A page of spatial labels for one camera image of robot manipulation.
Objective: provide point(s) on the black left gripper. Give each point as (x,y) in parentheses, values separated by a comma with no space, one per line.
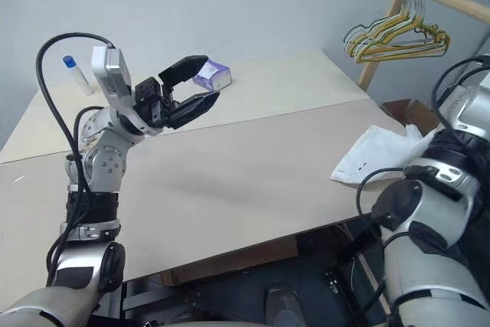
(151,101)

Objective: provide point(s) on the purple tissue box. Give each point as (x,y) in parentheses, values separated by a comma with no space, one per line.
(220,76)

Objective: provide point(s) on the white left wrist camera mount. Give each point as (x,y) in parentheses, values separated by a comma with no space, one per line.
(111,74)

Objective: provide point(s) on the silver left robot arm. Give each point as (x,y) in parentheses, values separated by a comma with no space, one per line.
(103,162)

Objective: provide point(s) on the brown open cardboard box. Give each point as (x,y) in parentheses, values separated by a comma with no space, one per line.
(398,110)

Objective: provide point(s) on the white shorts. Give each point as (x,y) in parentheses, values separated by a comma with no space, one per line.
(379,154)

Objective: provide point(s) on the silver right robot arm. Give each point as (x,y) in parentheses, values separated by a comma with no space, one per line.
(421,204)

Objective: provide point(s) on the thin wooden strip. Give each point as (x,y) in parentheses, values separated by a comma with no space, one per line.
(373,283)

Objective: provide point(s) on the white bottle blue cap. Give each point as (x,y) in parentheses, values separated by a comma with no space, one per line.
(80,78)

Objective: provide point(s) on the dark rounded shape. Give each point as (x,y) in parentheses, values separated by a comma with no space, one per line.
(282,304)

